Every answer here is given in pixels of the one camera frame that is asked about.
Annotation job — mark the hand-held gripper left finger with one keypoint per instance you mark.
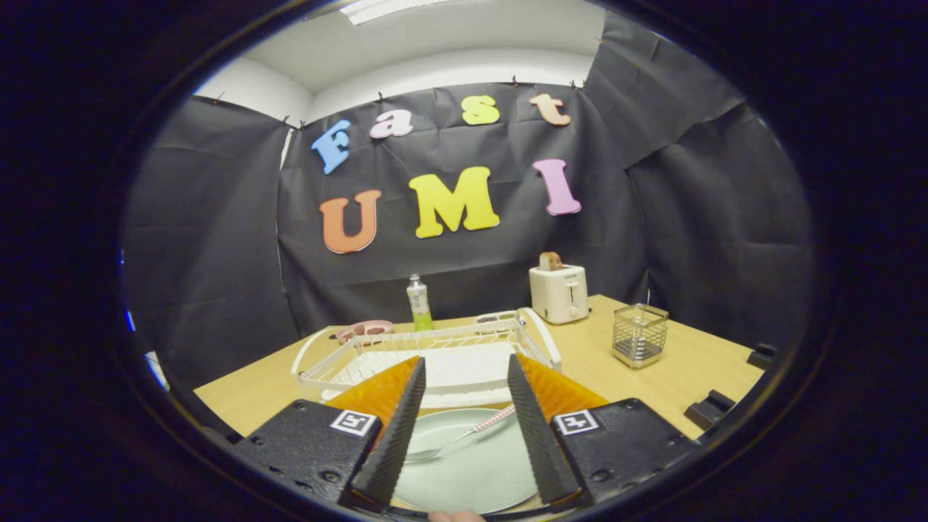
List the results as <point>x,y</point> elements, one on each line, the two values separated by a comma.
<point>395,442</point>

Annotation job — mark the toasted bread slice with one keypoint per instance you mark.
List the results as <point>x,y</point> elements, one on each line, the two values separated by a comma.
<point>551,261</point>

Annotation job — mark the white toaster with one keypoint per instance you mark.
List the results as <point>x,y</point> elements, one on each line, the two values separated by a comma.
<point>558,293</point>

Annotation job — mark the light green plate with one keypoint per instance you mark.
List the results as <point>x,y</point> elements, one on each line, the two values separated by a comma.
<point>471,471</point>

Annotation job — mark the black table clamp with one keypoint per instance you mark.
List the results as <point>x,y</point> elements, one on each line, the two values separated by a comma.
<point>761,357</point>
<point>709,411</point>

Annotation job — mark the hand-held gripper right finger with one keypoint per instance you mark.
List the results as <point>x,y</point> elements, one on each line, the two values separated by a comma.
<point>540,442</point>

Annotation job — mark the small white dish with food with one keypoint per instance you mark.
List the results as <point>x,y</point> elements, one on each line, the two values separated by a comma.
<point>493,317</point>

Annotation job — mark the ceiling light panel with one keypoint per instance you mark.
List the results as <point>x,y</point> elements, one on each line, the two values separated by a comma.
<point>384,9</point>

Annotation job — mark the green drink bottle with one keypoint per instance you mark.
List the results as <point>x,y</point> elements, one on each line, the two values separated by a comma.
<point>419,301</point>

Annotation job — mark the pink plate with food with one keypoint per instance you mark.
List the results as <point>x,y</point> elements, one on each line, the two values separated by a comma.
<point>362,328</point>

